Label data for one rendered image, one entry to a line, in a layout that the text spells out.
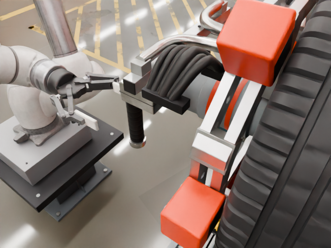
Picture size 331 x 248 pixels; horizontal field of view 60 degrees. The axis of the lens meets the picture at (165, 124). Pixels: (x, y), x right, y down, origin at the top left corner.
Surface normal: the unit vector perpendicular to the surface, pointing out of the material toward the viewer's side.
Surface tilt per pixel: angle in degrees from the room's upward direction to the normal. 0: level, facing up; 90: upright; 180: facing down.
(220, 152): 45
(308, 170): 57
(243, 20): 35
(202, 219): 0
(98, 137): 0
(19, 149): 1
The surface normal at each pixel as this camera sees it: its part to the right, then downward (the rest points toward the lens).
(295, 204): -0.51, 0.23
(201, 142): -0.40, -0.10
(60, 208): 0.00, -0.71
